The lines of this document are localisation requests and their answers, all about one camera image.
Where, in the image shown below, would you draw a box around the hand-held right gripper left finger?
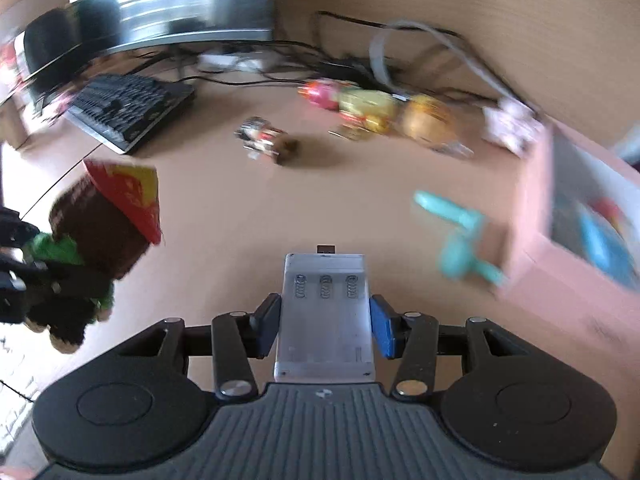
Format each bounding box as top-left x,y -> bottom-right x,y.
119,293 -> 283,404

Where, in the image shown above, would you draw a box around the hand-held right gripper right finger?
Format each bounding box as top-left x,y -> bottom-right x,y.
369,294 -> 532,403

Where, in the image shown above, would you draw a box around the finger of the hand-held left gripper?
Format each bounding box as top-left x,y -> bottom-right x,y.
0,206 -> 42,260
0,256 -> 31,325

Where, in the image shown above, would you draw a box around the white plastic battery case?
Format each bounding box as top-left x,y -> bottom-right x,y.
273,252 -> 377,382

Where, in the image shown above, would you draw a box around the brown crocheted doll red hat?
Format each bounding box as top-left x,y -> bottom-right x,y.
22,158 -> 164,356

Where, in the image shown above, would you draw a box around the pink cardboard box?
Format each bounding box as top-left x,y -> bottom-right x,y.
497,122 -> 640,361

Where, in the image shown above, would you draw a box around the white keyboard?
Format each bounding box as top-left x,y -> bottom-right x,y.
0,332 -> 42,457

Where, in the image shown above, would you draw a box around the teal plastic toy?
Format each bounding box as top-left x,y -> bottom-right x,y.
411,189 -> 507,288

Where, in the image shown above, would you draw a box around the black keyboard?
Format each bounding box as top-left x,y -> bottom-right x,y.
64,73 -> 197,155

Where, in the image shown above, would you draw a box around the black round object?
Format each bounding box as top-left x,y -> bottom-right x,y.
21,0 -> 125,108

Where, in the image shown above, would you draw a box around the orange round toy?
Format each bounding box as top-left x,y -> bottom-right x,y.
399,94 -> 475,160

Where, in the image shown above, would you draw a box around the yellow green toy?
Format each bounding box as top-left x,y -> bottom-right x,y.
328,86 -> 399,142

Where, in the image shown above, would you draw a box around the pink egg toy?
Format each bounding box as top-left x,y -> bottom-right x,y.
297,78 -> 347,112

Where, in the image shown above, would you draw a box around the white pink toy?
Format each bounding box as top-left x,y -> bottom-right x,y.
481,99 -> 545,157

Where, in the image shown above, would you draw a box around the computer monitor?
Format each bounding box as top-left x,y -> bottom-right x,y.
66,0 -> 276,57

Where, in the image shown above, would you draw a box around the black tangled cables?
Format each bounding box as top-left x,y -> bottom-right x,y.
127,10 -> 506,103

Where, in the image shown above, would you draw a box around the grey flat strap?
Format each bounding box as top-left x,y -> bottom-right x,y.
369,19 -> 518,103

